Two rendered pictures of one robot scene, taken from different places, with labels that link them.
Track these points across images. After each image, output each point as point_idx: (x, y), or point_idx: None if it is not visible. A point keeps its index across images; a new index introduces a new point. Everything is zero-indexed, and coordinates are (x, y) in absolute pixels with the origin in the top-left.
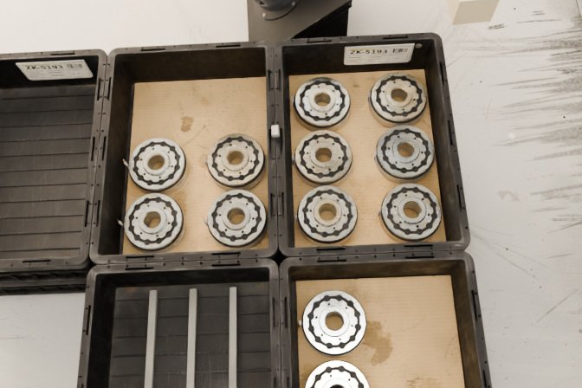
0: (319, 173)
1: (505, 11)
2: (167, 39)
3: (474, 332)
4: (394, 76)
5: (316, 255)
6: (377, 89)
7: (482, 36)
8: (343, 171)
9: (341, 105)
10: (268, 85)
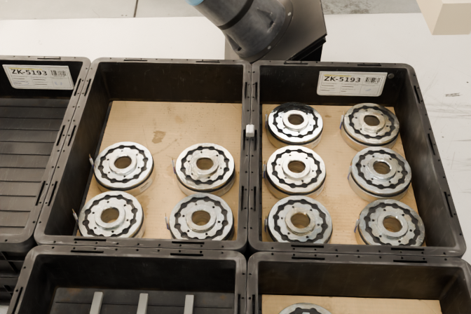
0: (291, 184)
1: (459, 83)
2: None
3: None
4: (366, 106)
5: (291, 251)
6: (349, 115)
7: (440, 101)
8: (317, 183)
9: (314, 126)
10: (244, 96)
